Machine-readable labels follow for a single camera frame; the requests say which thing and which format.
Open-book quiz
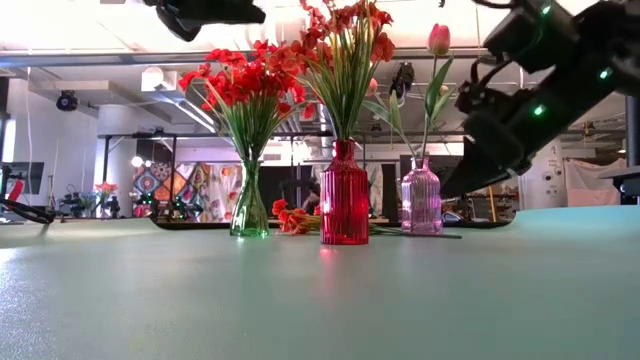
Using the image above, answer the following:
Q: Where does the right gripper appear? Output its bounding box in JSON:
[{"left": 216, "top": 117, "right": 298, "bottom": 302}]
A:
[{"left": 439, "top": 82, "right": 551, "bottom": 201}]

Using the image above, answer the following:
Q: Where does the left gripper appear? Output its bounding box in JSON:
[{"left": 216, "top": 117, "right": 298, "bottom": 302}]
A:
[{"left": 142, "top": 0, "right": 268, "bottom": 43}]

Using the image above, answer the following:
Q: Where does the purple ribbed glass vase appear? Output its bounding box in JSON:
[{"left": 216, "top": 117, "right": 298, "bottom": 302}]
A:
[{"left": 400, "top": 155, "right": 445, "bottom": 237}]

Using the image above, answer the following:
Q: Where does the red ribbed glass vase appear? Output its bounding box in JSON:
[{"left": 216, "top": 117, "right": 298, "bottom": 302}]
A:
[{"left": 319, "top": 139, "right": 371, "bottom": 247}]

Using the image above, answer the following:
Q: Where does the green glass vase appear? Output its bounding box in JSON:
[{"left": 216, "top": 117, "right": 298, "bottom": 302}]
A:
[{"left": 229, "top": 158, "right": 272, "bottom": 239}]

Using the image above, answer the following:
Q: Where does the white column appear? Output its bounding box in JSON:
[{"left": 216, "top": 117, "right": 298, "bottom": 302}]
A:
[{"left": 517, "top": 139, "right": 569, "bottom": 210}]

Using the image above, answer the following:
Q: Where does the white ceiling box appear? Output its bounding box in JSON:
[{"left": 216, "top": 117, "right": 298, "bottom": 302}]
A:
[{"left": 140, "top": 66, "right": 188, "bottom": 102}]

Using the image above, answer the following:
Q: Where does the white hanging cloth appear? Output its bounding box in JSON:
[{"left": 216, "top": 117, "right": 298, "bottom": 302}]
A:
[{"left": 563, "top": 157, "right": 627, "bottom": 208}]

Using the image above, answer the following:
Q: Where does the black monitor pole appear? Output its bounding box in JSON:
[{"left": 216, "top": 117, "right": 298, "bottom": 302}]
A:
[{"left": 624, "top": 95, "right": 640, "bottom": 170}]

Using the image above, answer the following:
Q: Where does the colourful patterned cloth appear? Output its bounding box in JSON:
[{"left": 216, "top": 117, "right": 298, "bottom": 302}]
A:
[{"left": 131, "top": 160, "right": 245, "bottom": 224}]

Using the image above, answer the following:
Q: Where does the black ceiling spotlight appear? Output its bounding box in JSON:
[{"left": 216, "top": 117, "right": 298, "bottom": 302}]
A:
[{"left": 55, "top": 89, "right": 80, "bottom": 113}]

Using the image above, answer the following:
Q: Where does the teal table mat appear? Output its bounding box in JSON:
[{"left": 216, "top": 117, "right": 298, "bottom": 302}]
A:
[{"left": 0, "top": 204, "right": 640, "bottom": 360}]

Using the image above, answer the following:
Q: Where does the small pink flower bouquet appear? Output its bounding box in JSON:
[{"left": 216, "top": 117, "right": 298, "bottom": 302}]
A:
[{"left": 93, "top": 181, "right": 120, "bottom": 219}]

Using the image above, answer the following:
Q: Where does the small black monitor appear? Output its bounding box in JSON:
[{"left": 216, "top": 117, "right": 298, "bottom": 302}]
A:
[{"left": 1, "top": 160, "right": 46, "bottom": 197}]

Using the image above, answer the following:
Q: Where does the grey metal frame beam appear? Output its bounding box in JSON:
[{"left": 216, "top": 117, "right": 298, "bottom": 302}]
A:
[{"left": 0, "top": 45, "right": 501, "bottom": 69}]

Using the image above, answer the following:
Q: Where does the black ceiling camera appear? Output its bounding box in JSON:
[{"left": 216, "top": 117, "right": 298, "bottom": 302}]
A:
[{"left": 388, "top": 61, "right": 416, "bottom": 109}]

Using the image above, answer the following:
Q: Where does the black metal station frame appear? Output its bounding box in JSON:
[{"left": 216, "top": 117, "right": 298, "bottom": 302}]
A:
[{"left": 97, "top": 128, "right": 369, "bottom": 214}]

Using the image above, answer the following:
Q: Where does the black aluminium table frame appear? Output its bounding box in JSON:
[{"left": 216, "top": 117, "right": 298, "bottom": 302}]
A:
[{"left": 149, "top": 217, "right": 517, "bottom": 231}]

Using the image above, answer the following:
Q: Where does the black cable loop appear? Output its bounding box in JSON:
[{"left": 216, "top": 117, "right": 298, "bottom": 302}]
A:
[{"left": 0, "top": 197, "right": 56, "bottom": 225}]

